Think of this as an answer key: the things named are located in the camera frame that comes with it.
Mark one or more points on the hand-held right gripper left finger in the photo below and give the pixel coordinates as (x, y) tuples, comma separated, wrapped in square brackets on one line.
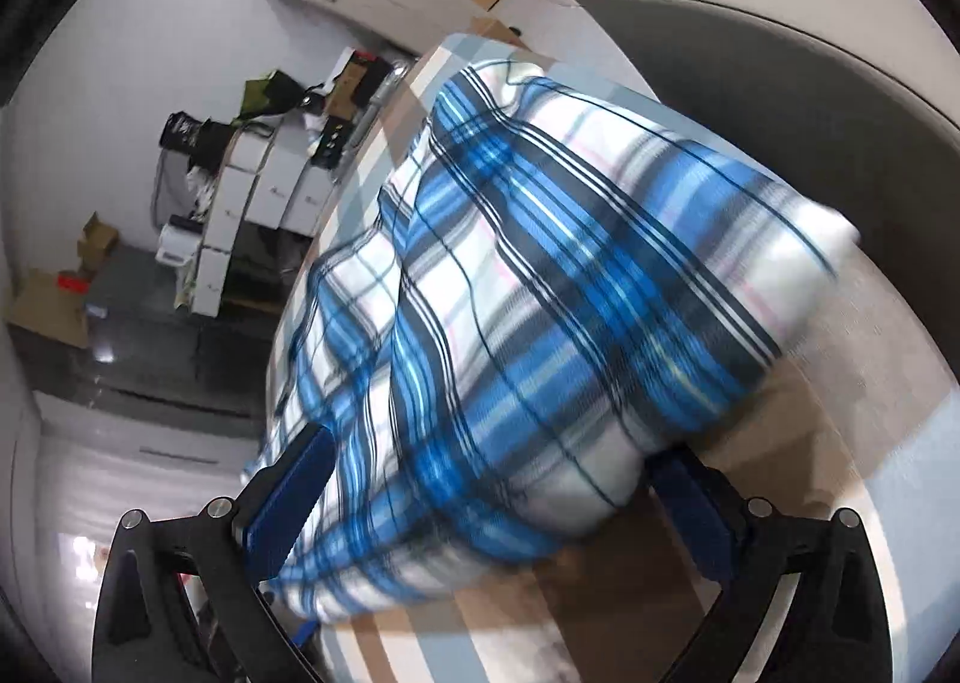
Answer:
[(292, 495)]

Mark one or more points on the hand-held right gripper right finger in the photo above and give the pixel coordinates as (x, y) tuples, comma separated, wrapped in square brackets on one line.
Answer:
[(694, 518)]

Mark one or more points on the blue plaid shirt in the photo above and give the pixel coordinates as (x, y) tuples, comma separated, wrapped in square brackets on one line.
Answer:
[(525, 278)]

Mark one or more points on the checked bed sheet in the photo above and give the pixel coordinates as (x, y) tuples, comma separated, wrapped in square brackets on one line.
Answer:
[(487, 638)]

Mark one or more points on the stack of white boxes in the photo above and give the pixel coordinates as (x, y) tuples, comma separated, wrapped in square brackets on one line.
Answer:
[(255, 196)]

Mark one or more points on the small red box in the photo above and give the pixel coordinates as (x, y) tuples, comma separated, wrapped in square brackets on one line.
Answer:
[(73, 283)]

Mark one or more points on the brown cardboard boxes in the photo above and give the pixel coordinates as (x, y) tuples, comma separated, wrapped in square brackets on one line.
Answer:
[(45, 312)]

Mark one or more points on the open cardboard box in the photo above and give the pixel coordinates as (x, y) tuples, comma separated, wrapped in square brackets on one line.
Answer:
[(97, 241)]

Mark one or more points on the flat black box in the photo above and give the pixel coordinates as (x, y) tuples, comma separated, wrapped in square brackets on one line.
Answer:
[(334, 142)]

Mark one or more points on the black labelled box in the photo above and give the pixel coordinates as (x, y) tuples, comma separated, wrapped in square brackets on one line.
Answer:
[(191, 137)]

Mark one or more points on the brown cardboard box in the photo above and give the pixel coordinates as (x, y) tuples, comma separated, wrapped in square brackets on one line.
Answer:
[(356, 87)]

